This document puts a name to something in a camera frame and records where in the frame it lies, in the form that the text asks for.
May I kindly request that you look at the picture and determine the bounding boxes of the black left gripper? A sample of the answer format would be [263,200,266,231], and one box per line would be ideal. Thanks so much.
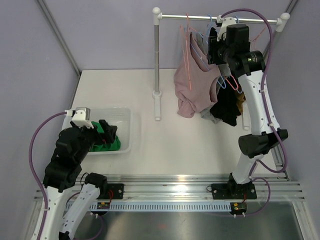
[71,119,117,163]

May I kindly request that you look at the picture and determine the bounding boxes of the green tank top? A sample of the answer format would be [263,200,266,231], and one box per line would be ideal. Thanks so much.
[90,121,121,152]

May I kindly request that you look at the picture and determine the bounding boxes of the mauve pink tank top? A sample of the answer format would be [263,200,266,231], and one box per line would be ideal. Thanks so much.
[173,32,220,119]

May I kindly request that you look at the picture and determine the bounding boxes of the pink hanger of green top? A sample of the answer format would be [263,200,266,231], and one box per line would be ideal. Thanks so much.
[180,13,192,91]

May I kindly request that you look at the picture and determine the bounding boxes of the blue hanger of mauve top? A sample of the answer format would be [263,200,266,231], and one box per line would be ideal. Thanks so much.
[186,13,211,72]

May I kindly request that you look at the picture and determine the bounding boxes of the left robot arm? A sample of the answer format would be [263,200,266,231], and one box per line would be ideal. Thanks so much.
[32,119,118,240]

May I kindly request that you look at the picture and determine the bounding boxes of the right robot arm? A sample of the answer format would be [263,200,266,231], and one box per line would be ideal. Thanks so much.
[207,23,288,200]

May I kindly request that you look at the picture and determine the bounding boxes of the grey tank top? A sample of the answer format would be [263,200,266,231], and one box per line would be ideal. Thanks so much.
[193,33,231,125]

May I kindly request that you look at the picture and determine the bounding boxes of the brown tank top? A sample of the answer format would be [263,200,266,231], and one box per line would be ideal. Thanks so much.
[235,91,246,115]

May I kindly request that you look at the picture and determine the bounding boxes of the black tank top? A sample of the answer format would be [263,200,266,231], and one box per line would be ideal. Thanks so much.
[209,78,242,127]

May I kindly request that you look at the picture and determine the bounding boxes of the clear plastic basket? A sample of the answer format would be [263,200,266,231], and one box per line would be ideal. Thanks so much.
[62,106,133,156]

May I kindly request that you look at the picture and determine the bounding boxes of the silver clothes rack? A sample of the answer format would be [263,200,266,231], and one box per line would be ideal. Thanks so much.
[152,7,290,121]

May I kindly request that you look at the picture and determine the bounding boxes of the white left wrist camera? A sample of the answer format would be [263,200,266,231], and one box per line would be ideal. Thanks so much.
[62,107,94,130]

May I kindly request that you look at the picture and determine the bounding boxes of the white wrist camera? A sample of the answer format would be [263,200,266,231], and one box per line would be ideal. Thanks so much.
[62,107,94,130]
[216,15,237,42]

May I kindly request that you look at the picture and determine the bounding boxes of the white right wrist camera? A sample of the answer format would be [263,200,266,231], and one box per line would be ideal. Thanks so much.
[216,15,237,42]

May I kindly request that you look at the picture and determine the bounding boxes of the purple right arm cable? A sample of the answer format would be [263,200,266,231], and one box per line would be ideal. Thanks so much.
[219,8,288,216]

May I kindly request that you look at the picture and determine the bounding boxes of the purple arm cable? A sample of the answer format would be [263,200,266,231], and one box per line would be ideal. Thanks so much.
[29,112,75,240]
[219,8,288,216]

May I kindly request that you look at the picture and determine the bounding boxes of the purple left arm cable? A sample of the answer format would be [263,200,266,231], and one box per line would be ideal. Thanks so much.
[29,112,75,240]

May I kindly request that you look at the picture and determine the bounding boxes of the white slotted cable duct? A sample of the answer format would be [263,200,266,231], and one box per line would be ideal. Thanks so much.
[87,201,231,212]

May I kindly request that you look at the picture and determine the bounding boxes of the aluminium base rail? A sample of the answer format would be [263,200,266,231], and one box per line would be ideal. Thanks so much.
[106,173,305,202]

